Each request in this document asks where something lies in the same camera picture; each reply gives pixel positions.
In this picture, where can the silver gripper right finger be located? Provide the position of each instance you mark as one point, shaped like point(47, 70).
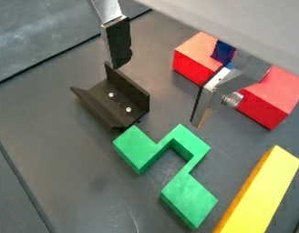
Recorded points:
point(219, 91)

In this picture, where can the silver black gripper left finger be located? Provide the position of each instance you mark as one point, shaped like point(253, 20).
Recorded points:
point(115, 30)

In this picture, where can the yellow long block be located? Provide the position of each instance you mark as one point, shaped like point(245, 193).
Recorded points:
point(256, 204)

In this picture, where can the red base board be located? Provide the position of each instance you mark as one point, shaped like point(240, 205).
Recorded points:
point(269, 100)

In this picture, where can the dark blue U block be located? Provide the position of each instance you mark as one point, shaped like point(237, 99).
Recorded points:
point(223, 52)

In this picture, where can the green zigzag block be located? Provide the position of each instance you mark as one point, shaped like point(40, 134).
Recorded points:
point(174, 156)

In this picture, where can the black metal bracket holder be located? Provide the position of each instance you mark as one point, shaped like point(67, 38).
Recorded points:
point(118, 101)

